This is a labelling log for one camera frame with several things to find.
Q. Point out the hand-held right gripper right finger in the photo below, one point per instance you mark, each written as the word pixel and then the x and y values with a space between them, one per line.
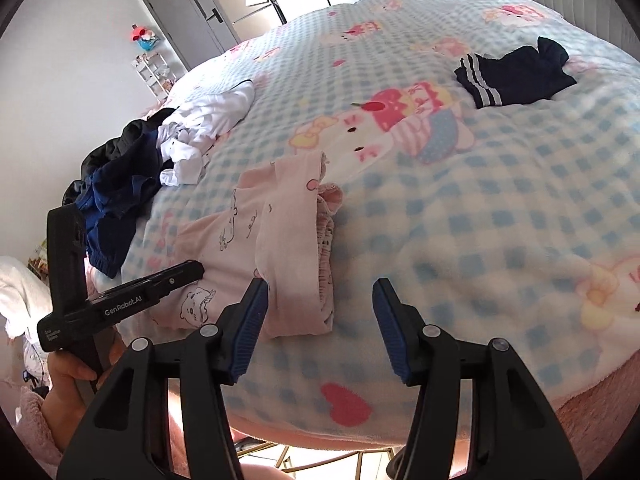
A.
pixel 392 330

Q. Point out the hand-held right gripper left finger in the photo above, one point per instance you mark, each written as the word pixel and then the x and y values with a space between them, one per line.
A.
pixel 250 325

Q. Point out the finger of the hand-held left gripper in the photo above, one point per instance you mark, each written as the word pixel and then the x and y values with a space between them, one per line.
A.
pixel 180 272

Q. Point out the pink printed pajama pants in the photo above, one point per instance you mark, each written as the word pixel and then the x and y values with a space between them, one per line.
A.
pixel 240 245

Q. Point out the person's left forearm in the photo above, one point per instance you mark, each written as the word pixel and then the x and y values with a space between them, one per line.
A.
pixel 57 422

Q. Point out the person's left hand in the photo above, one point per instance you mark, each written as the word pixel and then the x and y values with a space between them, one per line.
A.
pixel 65 375

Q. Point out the white fluffy cloth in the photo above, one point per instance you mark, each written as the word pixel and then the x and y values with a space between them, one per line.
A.
pixel 22 295

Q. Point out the dark blue garment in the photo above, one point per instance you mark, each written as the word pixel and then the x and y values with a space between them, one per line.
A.
pixel 115 210

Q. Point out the black garment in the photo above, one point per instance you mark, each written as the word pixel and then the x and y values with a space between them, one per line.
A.
pixel 120 147

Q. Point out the gold metal rack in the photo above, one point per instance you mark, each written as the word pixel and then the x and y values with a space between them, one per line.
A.
pixel 300 460

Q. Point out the blue checked printed blanket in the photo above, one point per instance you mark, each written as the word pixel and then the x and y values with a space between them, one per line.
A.
pixel 475 200

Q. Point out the white small shelf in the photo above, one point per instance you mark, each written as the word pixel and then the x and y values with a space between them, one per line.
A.
pixel 155 75

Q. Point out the pink bed sheet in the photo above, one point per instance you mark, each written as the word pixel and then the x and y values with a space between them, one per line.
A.
pixel 595 410

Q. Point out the red and blue toy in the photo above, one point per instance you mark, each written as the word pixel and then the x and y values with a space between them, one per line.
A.
pixel 145 37

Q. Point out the grey door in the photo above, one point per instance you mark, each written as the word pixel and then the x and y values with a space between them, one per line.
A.
pixel 185 20

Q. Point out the silver refrigerator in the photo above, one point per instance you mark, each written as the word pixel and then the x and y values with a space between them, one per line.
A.
pixel 250 10

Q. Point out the navy garment with white stripes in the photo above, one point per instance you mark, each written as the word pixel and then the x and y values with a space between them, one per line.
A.
pixel 520 75

